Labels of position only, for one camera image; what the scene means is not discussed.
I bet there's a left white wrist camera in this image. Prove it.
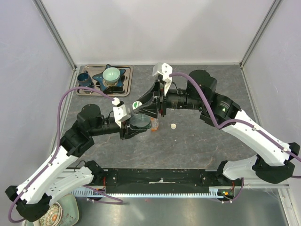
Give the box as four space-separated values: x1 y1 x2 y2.
112 97 131 128

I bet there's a clear green-label water bottle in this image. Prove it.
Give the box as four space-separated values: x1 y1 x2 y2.
129 101 151 129

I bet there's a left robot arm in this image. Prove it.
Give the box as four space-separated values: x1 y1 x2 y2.
5 104 151 222

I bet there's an aluminium frame post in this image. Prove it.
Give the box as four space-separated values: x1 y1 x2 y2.
33 0 77 70
239 0 283 69

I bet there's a left aluminium frame post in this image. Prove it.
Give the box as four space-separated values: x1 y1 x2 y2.
33 0 77 70

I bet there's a pale green bowl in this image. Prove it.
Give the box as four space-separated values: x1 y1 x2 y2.
103 67 120 85

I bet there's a purple cable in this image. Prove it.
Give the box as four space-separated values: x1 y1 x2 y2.
8 87 124 224
169 72 301 204

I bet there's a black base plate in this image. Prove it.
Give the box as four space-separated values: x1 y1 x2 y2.
92 168 241 193

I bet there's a patterned ceramic bowl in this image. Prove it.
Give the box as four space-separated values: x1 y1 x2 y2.
33 202 63 226

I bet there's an orange drink bottle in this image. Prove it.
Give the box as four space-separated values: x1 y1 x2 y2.
151 118 159 131

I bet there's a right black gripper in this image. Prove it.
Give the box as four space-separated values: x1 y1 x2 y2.
134 77 205 118

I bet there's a cream bottle cap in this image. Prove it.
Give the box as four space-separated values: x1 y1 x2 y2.
170 123 177 129

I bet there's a green square plate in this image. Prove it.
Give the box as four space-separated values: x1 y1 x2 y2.
58 194 79 226

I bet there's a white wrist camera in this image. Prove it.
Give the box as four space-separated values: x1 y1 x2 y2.
152 63 173 95
112 97 131 128

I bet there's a steel tray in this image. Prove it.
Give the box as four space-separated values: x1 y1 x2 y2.
76 65 133 97

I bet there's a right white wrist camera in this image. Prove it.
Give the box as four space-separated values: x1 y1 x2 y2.
152 63 173 95

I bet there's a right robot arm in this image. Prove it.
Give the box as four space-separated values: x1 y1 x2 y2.
133 70 300 186

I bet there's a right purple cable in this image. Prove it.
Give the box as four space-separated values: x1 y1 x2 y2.
169 72 301 204

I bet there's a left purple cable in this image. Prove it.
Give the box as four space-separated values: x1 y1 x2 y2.
8 87 124 224

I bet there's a slotted cable duct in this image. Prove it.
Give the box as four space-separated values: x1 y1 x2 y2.
70 187 236 199

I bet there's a blue star-shaped dish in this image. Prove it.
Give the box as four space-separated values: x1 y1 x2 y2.
92 64 126 92

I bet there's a right aluminium frame post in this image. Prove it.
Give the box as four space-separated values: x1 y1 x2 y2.
239 0 283 69

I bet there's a dark blue cup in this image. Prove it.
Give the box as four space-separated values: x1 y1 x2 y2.
77 71 95 88

